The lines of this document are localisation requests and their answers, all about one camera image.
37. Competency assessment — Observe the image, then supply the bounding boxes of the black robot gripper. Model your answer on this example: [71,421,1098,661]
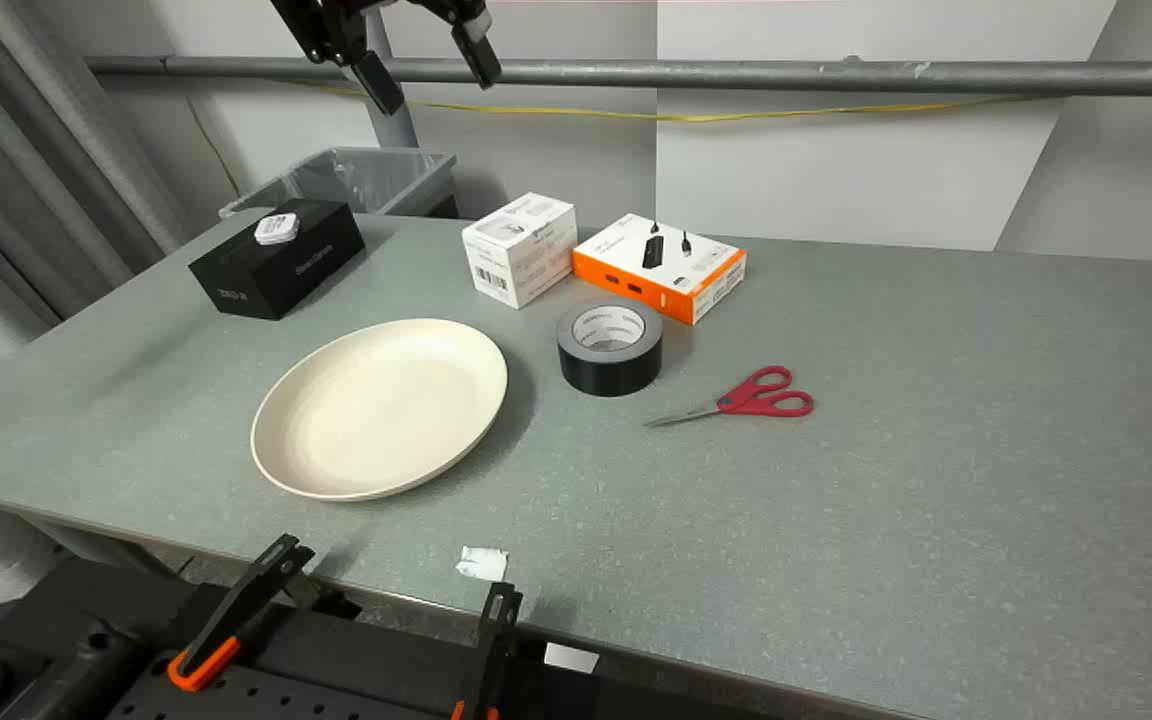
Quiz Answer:
[270,0,504,118]

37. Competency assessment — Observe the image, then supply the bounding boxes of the black duct tape roll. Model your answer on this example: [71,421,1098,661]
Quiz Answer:
[551,298,667,400]

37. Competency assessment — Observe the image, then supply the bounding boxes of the cream round plate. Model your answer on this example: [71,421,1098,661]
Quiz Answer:
[248,315,512,508]

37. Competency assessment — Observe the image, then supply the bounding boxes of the grey plastic bin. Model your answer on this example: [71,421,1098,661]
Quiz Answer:
[217,142,466,222]

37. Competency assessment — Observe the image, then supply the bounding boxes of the white cardboard box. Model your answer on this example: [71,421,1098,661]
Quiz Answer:
[461,187,581,311]

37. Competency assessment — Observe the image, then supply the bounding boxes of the white tissue tuft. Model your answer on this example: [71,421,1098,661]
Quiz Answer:
[251,208,307,246]

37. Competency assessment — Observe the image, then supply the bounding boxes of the black tissue box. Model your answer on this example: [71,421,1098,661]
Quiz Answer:
[187,194,369,325]

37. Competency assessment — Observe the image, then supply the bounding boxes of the orange and white box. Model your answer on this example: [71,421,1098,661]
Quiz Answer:
[568,208,753,332]

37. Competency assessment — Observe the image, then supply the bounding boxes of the grey horizontal metal pipe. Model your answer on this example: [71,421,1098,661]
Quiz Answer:
[84,52,1152,100]

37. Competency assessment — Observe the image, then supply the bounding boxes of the grey curtain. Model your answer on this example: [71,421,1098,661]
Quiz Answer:
[0,0,169,396]

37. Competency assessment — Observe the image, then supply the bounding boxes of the long black orange clamp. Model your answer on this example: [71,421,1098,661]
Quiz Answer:
[165,532,320,697]

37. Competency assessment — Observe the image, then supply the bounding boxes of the short black orange clamp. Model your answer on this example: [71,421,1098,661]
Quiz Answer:
[448,581,527,720]

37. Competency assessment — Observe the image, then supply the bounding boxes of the white rectangular label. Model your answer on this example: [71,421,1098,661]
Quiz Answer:
[541,639,606,678]

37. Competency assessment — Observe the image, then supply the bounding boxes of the black workbench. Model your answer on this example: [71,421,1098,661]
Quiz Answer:
[0,550,872,720]

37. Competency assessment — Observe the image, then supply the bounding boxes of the grey metal post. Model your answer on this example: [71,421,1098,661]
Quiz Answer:
[359,12,423,151]

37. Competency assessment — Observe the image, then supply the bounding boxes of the yellow cable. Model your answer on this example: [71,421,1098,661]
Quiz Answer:
[423,94,1071,134]

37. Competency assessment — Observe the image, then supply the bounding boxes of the red handled scissors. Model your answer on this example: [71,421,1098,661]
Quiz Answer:
[643,365,821,432]

